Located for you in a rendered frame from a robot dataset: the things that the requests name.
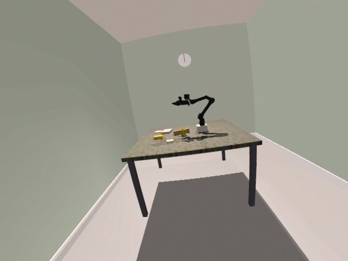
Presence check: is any peach flat bar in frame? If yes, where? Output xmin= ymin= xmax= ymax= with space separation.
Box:
xmin=173 ymin=128 xmax=190 ymax=135

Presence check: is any white rectangular block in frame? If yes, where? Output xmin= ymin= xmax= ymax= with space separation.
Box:
xmin=161 ymin=129 xmax=172 ymax=134

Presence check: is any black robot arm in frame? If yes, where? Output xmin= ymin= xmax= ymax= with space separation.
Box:
xmin=184 ymin=94 xmax=215 ymax=126

